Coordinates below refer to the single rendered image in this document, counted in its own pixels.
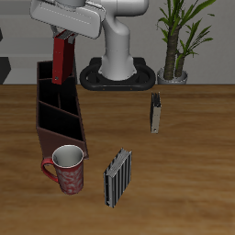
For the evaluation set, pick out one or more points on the black and grey book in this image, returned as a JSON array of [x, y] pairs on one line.
[[155, 114]]

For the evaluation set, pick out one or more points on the red patterned mug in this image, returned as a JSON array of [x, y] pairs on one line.
[[67, 171]]

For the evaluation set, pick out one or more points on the dark brown desk caddy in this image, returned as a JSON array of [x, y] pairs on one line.
[[59, 117]]

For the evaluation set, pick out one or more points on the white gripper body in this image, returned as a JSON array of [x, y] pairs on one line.
[[67, 16]]

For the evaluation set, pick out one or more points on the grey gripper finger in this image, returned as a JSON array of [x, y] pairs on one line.
[[55, 31], [72, 37]]

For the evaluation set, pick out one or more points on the green pot plant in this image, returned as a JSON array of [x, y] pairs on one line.
[[176, 46]]

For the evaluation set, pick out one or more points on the black striped book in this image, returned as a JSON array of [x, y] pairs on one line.
[[118, 180]]

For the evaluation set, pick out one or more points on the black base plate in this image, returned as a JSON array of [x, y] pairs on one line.
[[117, 82]]

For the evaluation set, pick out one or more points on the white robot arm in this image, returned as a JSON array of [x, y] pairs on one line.
[[117, 46]]

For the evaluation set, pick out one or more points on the red book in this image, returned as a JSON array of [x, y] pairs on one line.
[[62, 59]]

